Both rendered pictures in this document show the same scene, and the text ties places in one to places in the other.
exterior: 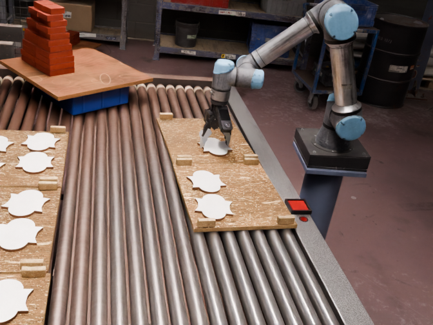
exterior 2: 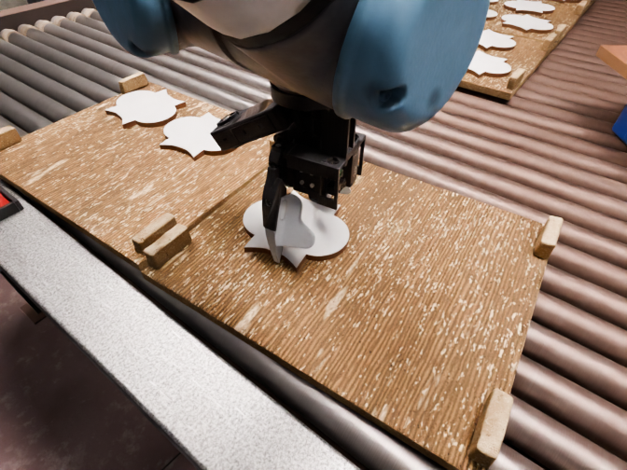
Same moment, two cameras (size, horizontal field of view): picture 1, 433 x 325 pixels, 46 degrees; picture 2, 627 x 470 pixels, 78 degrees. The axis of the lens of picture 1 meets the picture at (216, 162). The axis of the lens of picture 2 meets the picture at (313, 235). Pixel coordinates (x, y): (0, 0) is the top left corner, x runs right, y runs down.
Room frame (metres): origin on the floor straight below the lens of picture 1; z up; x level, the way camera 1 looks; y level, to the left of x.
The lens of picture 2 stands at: (2.18, -0.19, 1.30)
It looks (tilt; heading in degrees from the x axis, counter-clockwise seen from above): 45 degrees down; 142
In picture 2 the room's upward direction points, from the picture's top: straight up
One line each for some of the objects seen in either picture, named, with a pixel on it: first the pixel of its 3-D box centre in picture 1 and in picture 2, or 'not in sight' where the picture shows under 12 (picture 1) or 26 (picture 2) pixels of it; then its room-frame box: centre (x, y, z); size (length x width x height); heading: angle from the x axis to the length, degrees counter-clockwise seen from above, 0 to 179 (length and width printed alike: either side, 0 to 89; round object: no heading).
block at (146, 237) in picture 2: (251, 161); (156, 233); (1.79, -0.13, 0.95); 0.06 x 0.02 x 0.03; 108
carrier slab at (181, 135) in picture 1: (205, 140); (358, 252); (1.96, 0.06, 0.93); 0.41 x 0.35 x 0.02; 19
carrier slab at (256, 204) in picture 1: (230, 193); (146, 151); (1.56, -0.07, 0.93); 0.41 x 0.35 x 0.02; 18
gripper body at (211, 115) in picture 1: (216, 112); (314, 139); (1.91, 0.03, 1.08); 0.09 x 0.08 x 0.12; 25
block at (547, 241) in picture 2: (165, 116); (548, 236); (2.10, 0.25, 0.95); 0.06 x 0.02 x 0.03; 109
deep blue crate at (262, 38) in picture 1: (269, 36); not in sight; (6.30, -0.41, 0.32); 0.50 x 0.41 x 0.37; 95
